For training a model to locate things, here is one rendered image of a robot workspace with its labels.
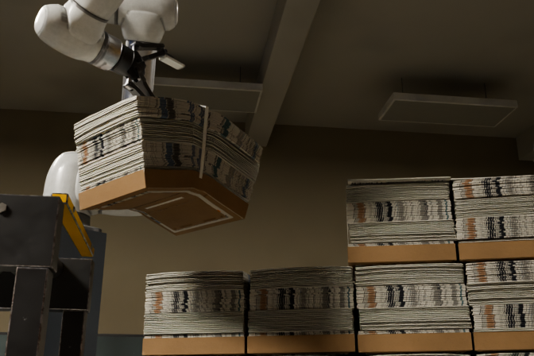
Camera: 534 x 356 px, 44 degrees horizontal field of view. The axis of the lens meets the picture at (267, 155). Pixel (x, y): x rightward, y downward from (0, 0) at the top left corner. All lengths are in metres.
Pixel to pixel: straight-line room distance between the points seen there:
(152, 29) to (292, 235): 6.84
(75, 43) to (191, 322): 0.80
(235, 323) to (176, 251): 6.83
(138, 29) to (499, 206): 1.21
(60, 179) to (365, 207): 0.99
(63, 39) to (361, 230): 0.91
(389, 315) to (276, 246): 7.01
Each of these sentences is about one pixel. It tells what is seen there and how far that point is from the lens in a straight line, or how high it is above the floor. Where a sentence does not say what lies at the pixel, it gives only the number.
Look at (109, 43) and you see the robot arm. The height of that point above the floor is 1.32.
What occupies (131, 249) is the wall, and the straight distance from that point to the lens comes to 8.67.
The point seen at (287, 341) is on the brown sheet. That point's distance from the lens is 1.81.
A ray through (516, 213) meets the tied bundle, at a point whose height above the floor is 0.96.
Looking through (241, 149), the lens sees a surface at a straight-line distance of 1.75.
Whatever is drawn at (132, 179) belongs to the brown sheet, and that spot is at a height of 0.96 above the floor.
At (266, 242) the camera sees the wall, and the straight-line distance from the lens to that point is 8.76.
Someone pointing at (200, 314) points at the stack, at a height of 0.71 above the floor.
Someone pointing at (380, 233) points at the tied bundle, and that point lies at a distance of 1.84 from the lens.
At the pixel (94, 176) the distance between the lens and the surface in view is 1.72.
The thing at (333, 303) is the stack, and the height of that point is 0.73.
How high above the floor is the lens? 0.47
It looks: 21 degrees up
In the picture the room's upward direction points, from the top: straight up
